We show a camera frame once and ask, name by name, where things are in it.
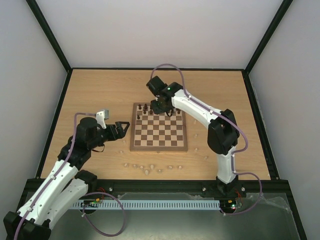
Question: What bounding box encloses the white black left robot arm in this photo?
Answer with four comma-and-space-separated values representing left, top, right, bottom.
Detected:
3, 113, 130, 240

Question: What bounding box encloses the controller circuit board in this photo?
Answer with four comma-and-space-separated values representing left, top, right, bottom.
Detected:
226, 198, 244, 210
80, 198, 103, 208

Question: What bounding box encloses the right controller circuit board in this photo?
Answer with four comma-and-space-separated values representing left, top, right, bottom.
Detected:
226, 198, 244, 210

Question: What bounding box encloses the wooden chess board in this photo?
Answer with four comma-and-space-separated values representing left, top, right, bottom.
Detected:
129, 102, 188, 152

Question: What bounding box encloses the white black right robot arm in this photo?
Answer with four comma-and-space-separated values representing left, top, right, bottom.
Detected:
146, 76, 240, 196

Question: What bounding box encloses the white slotted cable duct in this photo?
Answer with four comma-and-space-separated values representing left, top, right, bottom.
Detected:
85, 200, 221, 211

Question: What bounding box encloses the left controller circuit board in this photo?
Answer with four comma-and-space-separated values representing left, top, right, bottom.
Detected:
80, 198, 103, 208

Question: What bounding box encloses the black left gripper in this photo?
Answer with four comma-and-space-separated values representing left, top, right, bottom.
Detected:
89, 121, 131, 149

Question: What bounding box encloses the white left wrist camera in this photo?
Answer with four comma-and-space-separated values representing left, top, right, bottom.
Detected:
95, 109, 110, 129

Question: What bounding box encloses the black front mounting rail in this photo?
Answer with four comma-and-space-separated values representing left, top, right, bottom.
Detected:
24, 178, 291, 201

